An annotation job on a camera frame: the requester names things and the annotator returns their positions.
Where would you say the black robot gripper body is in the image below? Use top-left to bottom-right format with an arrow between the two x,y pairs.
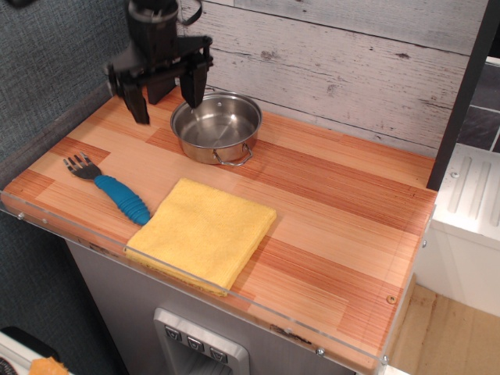
105,7 -> 213,95

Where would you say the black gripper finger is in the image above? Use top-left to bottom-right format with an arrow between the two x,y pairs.
180,54 -> 208,109
116,77 -> 150,125

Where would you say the stainless steel pot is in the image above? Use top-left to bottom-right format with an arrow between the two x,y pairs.
170,91 -> 263,166

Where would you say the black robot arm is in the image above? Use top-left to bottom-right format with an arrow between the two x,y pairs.
105,1 -> 213,124

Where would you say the yellow folded cloth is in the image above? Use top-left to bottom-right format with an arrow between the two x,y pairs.
124,178 -> 277,296

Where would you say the grey toy fridge cabinet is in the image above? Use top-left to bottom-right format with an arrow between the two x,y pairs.
64,238 -> 363,375

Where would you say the silver ice dispenser panel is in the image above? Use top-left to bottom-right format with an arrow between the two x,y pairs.
154,308 -> 251,375

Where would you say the black and orange object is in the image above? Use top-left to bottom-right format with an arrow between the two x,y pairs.
1,327 -> 71,374

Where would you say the clear acrylic edge guard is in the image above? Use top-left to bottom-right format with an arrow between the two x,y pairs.
2,183 -> 436,374

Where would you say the white toy sink unit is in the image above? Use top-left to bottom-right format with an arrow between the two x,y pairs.
412,56 -> 500,318

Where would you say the dark left shelf post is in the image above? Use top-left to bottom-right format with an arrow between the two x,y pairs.
147,78 -> 176,105

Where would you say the dark shelf post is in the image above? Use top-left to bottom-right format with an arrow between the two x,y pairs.
147,78 -> 176,105
427,0 -> 499,191

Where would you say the blue handled metal fork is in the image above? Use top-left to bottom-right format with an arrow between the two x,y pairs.
63,152 -> 151,226

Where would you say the dark right shelf post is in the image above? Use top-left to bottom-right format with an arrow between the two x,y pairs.
427,0 -> 499,191

